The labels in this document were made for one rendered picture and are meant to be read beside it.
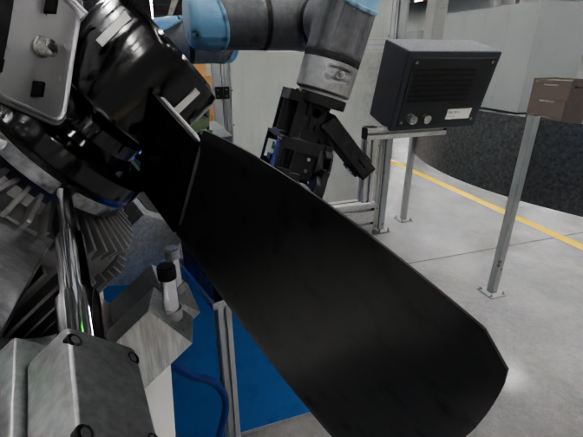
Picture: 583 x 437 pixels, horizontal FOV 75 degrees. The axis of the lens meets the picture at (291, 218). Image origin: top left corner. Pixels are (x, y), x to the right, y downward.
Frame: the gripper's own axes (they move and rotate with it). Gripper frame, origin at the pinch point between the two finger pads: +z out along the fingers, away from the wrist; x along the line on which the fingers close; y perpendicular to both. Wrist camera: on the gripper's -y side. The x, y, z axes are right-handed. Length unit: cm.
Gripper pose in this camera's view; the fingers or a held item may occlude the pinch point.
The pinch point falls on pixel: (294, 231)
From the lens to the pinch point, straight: 58.4
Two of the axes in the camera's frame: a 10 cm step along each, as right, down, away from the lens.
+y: -9.0, -1.5, -4.0
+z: -2.8, 9.2, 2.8
